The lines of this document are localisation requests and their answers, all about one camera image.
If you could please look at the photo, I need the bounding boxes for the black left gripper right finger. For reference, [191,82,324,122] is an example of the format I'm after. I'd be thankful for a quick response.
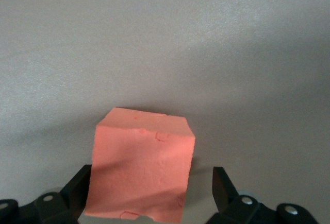
[206,166,317,224]

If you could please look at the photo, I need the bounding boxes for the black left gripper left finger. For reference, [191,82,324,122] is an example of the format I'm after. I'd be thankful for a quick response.
[0,164,93,224]

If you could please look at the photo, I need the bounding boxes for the orange foam block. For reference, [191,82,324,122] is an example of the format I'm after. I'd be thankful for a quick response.
[85,107,195,223]

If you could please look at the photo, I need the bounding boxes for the brown table cover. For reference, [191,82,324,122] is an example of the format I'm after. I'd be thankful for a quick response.
[0,0,330,224]

